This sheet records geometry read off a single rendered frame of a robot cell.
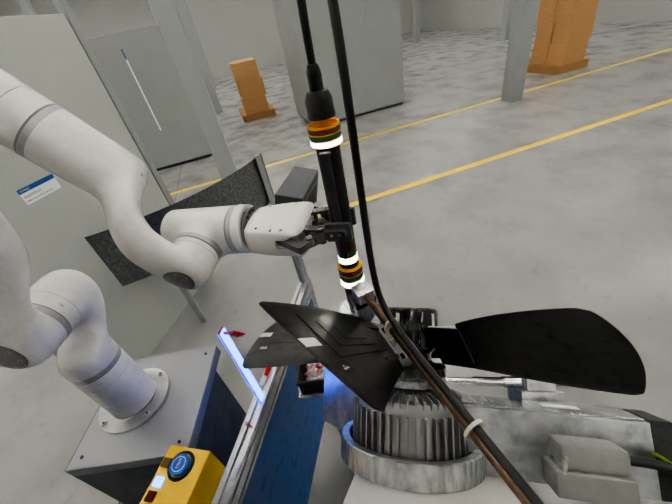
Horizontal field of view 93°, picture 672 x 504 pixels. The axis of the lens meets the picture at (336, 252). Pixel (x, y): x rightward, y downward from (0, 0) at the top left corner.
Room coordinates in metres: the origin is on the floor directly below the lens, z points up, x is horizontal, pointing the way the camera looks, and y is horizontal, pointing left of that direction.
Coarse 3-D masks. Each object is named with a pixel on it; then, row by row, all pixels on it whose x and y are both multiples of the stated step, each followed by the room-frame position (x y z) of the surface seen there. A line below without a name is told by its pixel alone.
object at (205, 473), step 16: (176, 448) 0.34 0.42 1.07; (192, 448) 0.34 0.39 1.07; (192, 464) 0.30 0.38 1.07; (208, 464) 0.30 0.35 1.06; (176, 480) 0.28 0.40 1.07; (192, 480) 0.27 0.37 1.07; (208, 480) 0.28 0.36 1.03; (144, 496) 0.26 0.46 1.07; (160, 496) 0.26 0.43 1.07; (176, 496) 0.25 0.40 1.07; (192, 496) 0.25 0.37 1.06; (208, 496) 0.26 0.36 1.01
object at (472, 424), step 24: (336, 0) 0.35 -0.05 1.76; (336, 24) 0.35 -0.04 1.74; (312, 48) 0.43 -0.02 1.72; (336, 48) 0.35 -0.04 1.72; (360, 168) 0.34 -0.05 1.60; (360, 192) 0.34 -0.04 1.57; (384, 312) 0.31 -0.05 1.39; (456, 408) 0.17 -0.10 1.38; (480, 432) 0.14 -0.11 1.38; (504, 456) 0.11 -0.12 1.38
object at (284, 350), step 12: (276, 324) 0.56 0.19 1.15; (276, 336) 0.50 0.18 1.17; (288, 336) 0.49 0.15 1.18; (252, 348) 0.48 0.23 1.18; (276, 348) 0.46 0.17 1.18; (288, 348) 0.45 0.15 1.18; (300, 348) 0.44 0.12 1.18; (252, 360) 0.43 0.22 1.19; (264, 360) 0.43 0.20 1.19; (276, 360) 0.42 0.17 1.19; (288, 360) 0.42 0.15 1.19; (300, 360) 0.41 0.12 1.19; (312, 360) 0.40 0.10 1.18
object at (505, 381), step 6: (450, 378) 0.34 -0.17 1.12; (456, 378) 0.34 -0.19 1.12; (462, 378) 0.34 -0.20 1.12; (468, 378) 0.34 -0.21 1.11; (474, 378) 0.33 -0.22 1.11; (480, 378) 0.33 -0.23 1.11; (486, 378) 0.33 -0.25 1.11; (492, 378) 0.33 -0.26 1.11; (498, 378) 0.33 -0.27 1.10; (504, 378) 0.33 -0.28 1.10; (510, 378) 0.32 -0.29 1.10; (516, 378) 0.32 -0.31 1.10; (474, 384) 0.33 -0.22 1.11; (480, 384) 0.32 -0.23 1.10; (486, 384) 0.32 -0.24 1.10; (492, 384) 0.32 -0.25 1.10; (498, 384) 0.32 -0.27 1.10; (504, 384) 0.32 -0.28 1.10; (510, 384) 0.31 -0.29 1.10; (516, 384) 0.31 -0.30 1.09; (522, 384) 0.31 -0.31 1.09; (558, 384) 0.31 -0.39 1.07
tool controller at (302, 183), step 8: (296, 168) 1.31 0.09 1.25; (304, 168) 1.32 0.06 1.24; (288, 176) 1.24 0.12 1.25; (296, 176) 1.24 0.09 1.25; (304, 176) 1.24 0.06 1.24; (312, 176) 1.24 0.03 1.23; (288, 184) 1.17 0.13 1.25; (296, 184) 1.17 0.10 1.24; (304, 184) 1.17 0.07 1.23; (312, 184) 1.21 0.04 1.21; (280, 192) 1.11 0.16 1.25; (288, 192) 1.11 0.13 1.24; (296, 192) 1.11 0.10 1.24; (304, 192) 1.11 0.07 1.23; (312, 192) 1.19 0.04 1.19; (280, 200) 1.09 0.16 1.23; (288, 200) 1.08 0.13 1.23; (296, 200) 1.07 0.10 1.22; (304, 200) 1.08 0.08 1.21; (312, 200) 1.20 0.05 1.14
